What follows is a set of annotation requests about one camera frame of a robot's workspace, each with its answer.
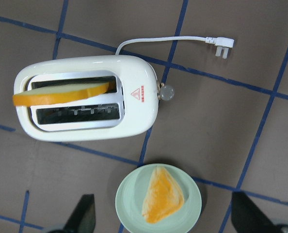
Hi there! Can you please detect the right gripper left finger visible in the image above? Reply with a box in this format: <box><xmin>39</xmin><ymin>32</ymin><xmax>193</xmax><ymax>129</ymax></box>
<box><xmin>47</xmin><ymin>194</ymin><xmax>96</xmax><ymax>233</ymax></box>

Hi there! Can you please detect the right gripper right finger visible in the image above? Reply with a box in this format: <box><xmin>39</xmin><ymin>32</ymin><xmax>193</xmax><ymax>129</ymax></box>
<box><xmin>231</xmin><ymin>192</ymin><xmax>288</xmax><ymax>233</ymax></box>

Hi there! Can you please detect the white toaster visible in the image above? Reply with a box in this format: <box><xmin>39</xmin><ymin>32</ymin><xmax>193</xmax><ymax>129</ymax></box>
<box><xmin>14</xmin><ymin>55</ymin><xmax>175</xmax><ymax>142</ymax></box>

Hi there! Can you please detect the bread slice in toaster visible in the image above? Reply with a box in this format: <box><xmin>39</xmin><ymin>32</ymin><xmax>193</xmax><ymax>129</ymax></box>
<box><xmin>13</xmin><ymin>81</ymin><xmax>115</xmax><ymax>107</ymax></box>

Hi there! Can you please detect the light green plate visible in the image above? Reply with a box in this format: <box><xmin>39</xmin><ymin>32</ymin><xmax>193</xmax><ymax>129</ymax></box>
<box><xmin>115</xmin><ymin>164</ymin><xmax>202</xmax><ymax>233</ymax></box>

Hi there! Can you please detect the triangular bread on plate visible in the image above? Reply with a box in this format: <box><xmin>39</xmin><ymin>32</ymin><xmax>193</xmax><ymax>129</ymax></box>
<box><xmin>142</xmin><ymin>166</ymin><xmax>185</xmax><ymax>224</ymax></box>

